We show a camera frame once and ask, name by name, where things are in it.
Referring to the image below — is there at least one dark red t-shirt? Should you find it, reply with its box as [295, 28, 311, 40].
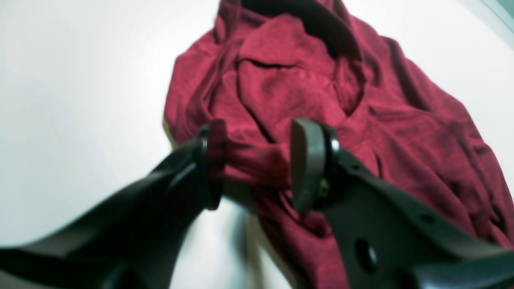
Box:
[164, 0, 513, 289]

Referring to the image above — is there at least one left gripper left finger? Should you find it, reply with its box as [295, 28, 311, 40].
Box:
[0, 119, 228, 289]

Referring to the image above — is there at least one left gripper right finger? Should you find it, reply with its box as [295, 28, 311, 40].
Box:
[290, 118, 514, 289]

